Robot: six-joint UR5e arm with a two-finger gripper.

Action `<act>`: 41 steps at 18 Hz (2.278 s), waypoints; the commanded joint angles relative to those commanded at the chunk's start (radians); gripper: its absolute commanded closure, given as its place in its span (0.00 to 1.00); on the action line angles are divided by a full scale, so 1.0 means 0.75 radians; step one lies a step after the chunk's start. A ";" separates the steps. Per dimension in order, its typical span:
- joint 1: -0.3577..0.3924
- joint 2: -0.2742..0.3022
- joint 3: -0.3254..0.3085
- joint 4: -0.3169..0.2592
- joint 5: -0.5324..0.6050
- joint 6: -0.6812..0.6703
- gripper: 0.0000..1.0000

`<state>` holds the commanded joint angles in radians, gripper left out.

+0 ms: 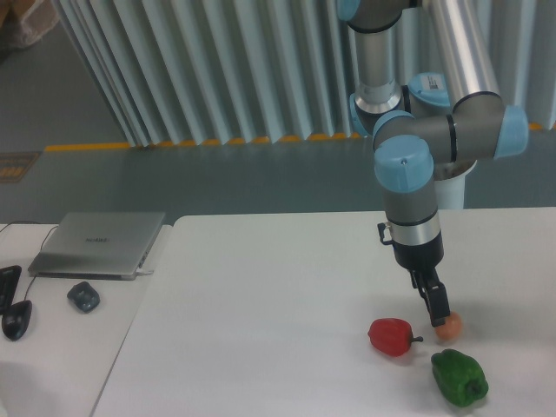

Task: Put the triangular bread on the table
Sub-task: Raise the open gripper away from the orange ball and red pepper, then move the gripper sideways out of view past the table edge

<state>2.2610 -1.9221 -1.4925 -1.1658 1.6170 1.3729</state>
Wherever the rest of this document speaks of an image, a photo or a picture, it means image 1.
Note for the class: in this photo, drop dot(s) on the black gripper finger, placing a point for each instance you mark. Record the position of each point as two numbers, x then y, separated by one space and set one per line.
419 282
436 298

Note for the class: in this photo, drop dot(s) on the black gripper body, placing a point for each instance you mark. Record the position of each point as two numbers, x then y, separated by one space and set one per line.
422 257

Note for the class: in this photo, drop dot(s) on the brown egg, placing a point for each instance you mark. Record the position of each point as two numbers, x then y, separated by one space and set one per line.
451 328

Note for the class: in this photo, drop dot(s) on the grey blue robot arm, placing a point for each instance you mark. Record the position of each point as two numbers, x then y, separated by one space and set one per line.
409 142

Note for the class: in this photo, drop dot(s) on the red bell pepper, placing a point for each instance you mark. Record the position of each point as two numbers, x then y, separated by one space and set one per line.
392 336

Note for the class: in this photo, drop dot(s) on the green bell pepper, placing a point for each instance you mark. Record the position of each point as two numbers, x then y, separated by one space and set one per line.
459 377

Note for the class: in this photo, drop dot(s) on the silver laptop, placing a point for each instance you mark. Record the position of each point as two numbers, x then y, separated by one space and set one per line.
98 245

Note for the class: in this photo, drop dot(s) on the white pleated curtain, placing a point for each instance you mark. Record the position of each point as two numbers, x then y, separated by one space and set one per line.
195 71

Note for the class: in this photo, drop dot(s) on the dark earbuds case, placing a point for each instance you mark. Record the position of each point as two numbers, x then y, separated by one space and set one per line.
84 297

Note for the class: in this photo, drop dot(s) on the black computer mouse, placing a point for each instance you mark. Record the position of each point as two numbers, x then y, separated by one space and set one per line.
16 319

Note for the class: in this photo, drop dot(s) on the cardboard box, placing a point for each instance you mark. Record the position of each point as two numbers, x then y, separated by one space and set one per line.
24 23

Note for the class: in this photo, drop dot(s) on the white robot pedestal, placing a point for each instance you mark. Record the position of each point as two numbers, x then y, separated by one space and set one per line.
450 183

